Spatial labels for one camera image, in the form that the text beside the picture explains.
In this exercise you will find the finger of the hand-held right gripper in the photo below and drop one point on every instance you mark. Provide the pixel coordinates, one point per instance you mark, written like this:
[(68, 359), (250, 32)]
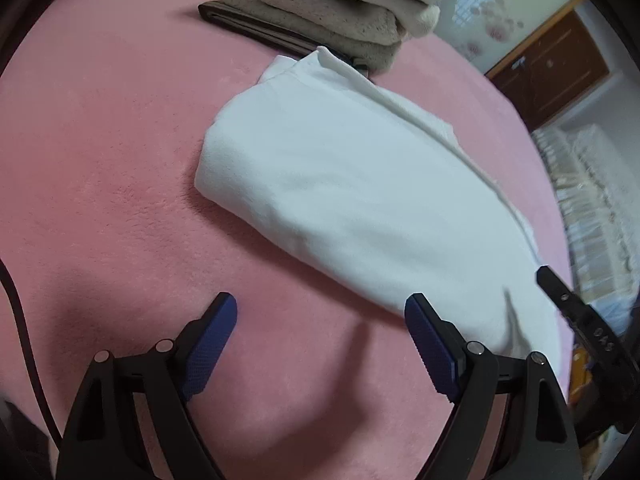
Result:
[(552, 285)]

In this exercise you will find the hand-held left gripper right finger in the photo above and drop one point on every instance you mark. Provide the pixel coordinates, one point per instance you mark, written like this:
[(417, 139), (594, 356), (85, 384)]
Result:
[(431, 350)]

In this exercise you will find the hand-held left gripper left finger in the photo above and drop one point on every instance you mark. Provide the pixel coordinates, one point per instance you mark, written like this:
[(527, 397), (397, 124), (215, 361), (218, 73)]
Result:
[(210, 355)]

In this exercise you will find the white printed t-shirt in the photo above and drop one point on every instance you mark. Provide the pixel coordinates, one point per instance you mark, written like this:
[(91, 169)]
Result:
[(360, 200)]

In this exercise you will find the bed with white lace cover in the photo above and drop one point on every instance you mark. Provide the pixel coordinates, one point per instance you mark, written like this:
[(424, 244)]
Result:
[(595, 200)]

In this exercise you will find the pink fleece blanket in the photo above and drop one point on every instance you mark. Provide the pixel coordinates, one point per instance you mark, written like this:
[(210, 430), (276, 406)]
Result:
[(115, 170)]

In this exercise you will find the brown wooden cabinet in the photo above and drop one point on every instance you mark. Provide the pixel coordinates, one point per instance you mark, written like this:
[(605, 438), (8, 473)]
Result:
[(555, 70)]

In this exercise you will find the floral sliding wardrobe doors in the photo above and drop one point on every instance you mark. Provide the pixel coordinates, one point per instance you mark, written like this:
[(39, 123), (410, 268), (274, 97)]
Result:
[(500, 10)]

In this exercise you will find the dark striped folded garment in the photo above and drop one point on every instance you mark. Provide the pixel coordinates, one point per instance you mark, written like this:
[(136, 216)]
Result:
[(240, 22)]

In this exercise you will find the grey fuzzy folded garment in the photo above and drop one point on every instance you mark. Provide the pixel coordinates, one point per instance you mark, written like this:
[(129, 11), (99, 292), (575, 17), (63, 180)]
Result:
[(310, 10)]

